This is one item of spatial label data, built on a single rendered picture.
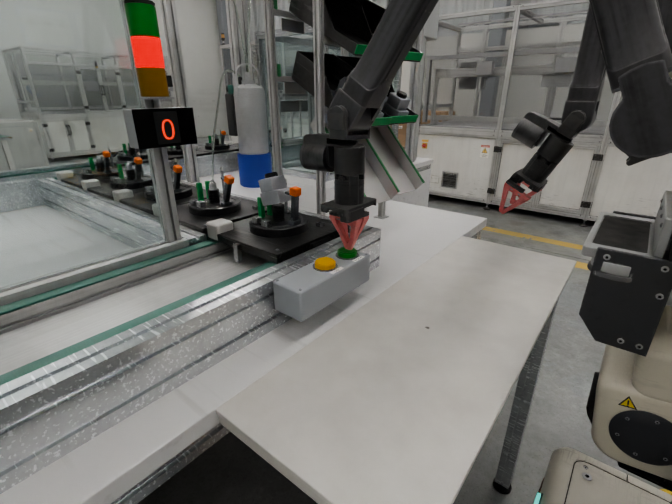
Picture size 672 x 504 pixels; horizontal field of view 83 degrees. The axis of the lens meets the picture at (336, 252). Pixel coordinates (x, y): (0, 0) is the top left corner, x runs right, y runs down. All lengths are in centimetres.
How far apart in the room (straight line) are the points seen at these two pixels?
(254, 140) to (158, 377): 135
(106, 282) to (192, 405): 33
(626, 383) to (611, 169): 382
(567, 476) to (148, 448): 112
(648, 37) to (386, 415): 54
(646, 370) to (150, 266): 91
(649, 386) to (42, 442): 87
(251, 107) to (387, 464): 155
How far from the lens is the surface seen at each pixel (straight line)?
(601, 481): 142
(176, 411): 61
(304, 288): 65
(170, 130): 84
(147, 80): 84
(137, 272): 85
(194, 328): 61
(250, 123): 181
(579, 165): 459
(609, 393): 85
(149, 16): 85
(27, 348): 74
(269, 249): 79
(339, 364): 64
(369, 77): 67
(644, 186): 459
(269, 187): 88
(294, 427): 55
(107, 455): 59
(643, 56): 57
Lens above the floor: 126
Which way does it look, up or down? 23 degrees down
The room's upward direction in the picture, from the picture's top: straight up
